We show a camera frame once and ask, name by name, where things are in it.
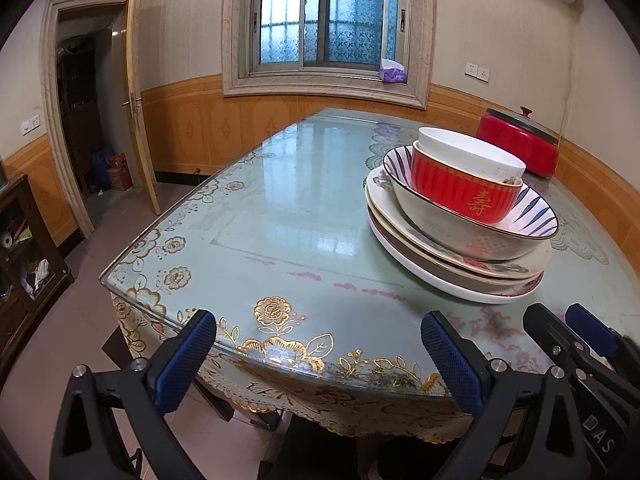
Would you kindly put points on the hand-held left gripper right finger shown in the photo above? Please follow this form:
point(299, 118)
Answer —
point(452, 365)

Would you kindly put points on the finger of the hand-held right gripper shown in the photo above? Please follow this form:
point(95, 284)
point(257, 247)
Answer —
point(592, 327)
point(550, 325)

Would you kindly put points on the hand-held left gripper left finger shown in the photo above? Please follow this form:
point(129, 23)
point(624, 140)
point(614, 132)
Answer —
point(182, 360)

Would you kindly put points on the white plate red print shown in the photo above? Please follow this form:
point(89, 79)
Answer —
point(505, 282)
point(382, 200)

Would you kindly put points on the pink floral rim plate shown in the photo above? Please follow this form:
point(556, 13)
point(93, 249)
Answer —
point(450, 286)

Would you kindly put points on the blue striped white bowl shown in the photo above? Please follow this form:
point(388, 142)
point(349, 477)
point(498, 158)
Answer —
point(435, 225)

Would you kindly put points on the red bowl white inside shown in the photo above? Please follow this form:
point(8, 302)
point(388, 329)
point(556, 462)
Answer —
point(450, 185)

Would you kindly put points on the plain white bowl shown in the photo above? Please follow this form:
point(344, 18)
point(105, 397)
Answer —
point(465, 152)

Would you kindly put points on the dark wooden glass cabinet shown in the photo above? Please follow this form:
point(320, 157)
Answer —
point(15, 320)

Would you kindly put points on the red electric pot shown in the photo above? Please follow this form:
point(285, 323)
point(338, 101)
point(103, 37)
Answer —
point(520, 150)

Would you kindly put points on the glass-topped dining table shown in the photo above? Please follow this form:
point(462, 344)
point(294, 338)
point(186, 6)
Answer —
point(280, 210)

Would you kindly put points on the cardboard box red top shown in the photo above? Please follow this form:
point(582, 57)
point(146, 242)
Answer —
point(119, 175)

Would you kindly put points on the blue bag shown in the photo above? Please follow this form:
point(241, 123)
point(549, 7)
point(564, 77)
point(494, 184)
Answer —
point(101, 167)

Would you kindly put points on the glass pot lid red knob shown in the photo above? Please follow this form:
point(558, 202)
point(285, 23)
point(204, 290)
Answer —
point(526, 111)

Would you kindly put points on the purple tissue pack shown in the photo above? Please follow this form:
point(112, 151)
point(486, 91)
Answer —
point(392, 71)

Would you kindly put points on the light wooden door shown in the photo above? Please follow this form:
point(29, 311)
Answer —
point(131, 60)

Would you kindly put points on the white wall socket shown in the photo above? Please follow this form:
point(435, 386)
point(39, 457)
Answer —
point(471, 68)
point(484, 73)

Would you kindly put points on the white light switch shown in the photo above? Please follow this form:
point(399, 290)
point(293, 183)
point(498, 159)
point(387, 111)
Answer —
point(30, 125)

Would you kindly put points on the stone door frame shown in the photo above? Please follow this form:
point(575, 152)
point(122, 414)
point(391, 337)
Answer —
point(50, 110)

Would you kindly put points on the window with stone frame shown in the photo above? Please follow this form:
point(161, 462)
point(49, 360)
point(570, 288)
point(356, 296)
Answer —
point(350, 20)

